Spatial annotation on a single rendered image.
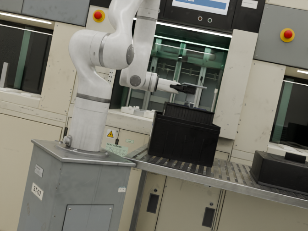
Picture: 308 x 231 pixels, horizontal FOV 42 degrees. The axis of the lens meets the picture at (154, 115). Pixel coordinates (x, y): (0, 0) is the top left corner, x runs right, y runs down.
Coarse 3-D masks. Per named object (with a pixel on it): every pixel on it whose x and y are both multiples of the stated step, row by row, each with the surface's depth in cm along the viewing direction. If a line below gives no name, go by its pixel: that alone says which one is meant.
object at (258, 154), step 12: (264, 156) 157; (276, 156) 167; (288, 156) 162; (300, 156) 162; (252, 168) 174; (264, 168) 150; (276, 168) 150; (288, 168) 149; (300, 168) 149; (264, 180) 150; (276, 180) 150; (288, 180) 149; (300, 180) 149; (300, 192) 149
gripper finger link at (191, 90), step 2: (182, 86) 173; (188, 86) 175; (184, 88) 173; (186, 88) 174; (188, 88) 174; (190, 88) 174; (192, 88) 175; (194, 88) 175; (184, 90) 173; (186, 90) 174; (188, 90) 174; (190, 90) 174; (192, 90) 174; (194, 90) 175; (186, 92) 175; (188, 92) 175; (190, 92) 175; (192, 92) 174; (194, 92) 175
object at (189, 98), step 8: (192, 96) 177; (168, 104) 168; (176, 104) 167; (192, 104) 167; (168, 112) 168; (176, 112) 168; (184, 112) 169; (192, 112) 169; (200, 112) 169; (208, 112) 168; (192, 120) 169; (200, 120) 169; (208, 120) 169
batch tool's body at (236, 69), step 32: (96, 0) 212; (160, 0) 207; (256, 0) 200; (160, 32) 256; (192, 32) 231; (224, 32) 211; (256, 32) 200; (192, 64) 255; (224, 64) 252; (128, 96) 257; (224, 96) 198; (128, 128) 211; (224, 128) 199; (128, 192) 211; (160, 192) 209; (192, 192) 206; (128, 224) 212; (160, 224) 209; (192, 224) 207
